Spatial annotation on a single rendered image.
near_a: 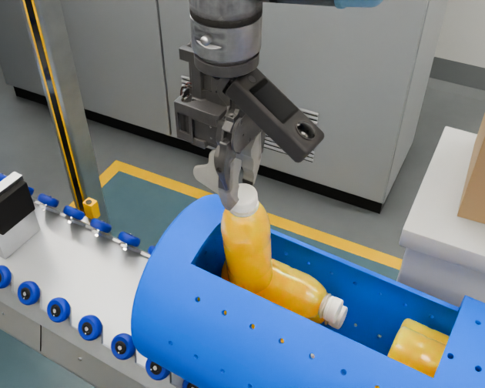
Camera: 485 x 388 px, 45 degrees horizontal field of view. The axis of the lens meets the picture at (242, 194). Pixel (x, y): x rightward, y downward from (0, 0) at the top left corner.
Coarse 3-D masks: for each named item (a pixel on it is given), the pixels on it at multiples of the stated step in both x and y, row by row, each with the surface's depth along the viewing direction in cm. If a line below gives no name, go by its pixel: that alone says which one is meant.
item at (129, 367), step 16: (16, 304) 111; (32, 304) 110; (48, 320) 108; (64, 336) 107; (80, 336) 105; (96, 352) 104; (128, 368) 101; (144, 368) 100; (144, 384) 100; (160, 384) 99
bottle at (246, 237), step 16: (256, 208) 76; (224, 224) 78; (240, 224) 76; (256, 224) 77; (224, 240) 80; (240, 240) 77; (256, 240) 78; (240, 256) 80; (256, 256) 80; (240, 272) 83; (256, 272) 83; (272, 272) 88; (256, 288) 86
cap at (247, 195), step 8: (240, 184) 76; (248, 184) 76; (240, 192) 76; (248, 192) 75; (256, 192) 75; (240, 200) 75; (248, 200) 74; (256, 200) 75; (232, 208) 75; (240, 208) 75; (248, 208) 75
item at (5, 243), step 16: (16, 176) 114; (0, 192) 111; (16, 192) 113; (0, 208) 110; (16, 208) 114; (32, 208) 118; (0, 224) 112; (16, 224) 116; (32, 224) 122; (0, 240) 116; (16, 240) 120; (0, 256) 119
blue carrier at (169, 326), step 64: (192, 256) 80; (320, 256) 96; (192, 320) 78; (256, 320) 75; (384, 320) 95; (448, 320) 89; (256, 384) 75; (320, 384) 71; (384, 384) 69; (448, 384) 67
